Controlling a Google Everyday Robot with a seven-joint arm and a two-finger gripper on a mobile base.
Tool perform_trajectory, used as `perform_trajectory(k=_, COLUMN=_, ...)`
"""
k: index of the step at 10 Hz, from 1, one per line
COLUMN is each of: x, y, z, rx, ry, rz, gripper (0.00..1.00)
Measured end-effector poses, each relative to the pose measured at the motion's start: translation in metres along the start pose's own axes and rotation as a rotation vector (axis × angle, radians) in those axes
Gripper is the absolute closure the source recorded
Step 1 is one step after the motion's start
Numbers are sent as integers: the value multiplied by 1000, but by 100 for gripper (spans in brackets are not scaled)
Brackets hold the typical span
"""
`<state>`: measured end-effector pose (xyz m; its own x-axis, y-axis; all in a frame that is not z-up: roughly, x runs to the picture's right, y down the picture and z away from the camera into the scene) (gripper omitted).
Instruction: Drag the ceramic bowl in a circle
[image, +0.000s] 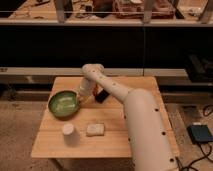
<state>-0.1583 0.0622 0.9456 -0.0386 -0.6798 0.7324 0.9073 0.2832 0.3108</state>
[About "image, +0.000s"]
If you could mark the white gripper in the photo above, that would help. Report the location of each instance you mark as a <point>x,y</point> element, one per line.
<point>85,88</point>

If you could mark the green ceramic bowl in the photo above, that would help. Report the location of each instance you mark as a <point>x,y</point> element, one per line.
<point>63,104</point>

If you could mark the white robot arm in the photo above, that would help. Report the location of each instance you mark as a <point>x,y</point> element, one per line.
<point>147,136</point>

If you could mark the black rectangular block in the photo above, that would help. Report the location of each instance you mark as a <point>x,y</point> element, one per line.
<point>101,96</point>

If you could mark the wooden table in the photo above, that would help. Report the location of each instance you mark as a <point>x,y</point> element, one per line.
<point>49,142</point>

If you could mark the beige sponge block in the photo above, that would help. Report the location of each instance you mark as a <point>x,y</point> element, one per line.
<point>95,129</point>

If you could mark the white cup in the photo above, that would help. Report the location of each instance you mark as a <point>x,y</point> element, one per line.
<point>70,134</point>

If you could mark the red tray on shelf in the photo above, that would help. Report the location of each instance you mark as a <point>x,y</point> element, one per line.
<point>135,9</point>

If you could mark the dark blue foot pedal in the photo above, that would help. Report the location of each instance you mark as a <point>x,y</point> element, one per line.
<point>199,134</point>

